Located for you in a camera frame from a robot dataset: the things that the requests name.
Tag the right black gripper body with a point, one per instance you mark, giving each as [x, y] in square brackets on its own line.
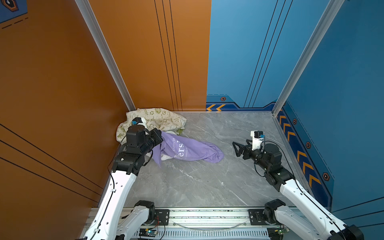
[257, 156]

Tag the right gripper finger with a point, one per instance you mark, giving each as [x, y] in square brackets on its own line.
[240, 151]
[238, 146]

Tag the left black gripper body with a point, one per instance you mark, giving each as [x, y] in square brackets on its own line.
[151, 141]

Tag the cream green patterned cloth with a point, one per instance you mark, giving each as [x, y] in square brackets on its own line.
[158, 118]

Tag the purple cloth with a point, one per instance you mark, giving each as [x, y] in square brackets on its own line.
[190, 150]

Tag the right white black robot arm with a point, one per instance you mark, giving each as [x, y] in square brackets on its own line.
[317, 223]

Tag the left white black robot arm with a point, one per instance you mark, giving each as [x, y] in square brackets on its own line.
[108, 224]

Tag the white cloth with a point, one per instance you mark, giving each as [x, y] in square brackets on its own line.
[163, 149]

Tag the right green circuit board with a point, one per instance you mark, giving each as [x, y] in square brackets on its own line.
[277, 234]

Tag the green circuit board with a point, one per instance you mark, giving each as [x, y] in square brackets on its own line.
[147, 233]
[277, 234]

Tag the left green circuit board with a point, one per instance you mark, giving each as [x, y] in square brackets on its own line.
[147, 233]

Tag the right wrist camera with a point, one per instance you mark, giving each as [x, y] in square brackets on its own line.
[258, 138]

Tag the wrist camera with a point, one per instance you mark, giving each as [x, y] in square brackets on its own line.
[258, 138]
[139, 121]

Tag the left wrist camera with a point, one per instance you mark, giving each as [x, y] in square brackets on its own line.
[139, 121]

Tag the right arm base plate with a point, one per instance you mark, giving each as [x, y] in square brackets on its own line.
[257, 217]

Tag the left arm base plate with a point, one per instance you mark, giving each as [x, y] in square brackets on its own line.
[160, 216]

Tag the aluminium front rail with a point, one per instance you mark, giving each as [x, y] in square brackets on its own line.
[205, 218]

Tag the left aluminium corner post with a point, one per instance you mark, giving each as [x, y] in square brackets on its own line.
[101, 42]

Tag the aluminium corner post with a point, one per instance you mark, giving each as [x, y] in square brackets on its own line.
[101, 42]
[318, 34]

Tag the right aluminium corner post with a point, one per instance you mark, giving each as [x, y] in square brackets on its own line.
[318, 34]

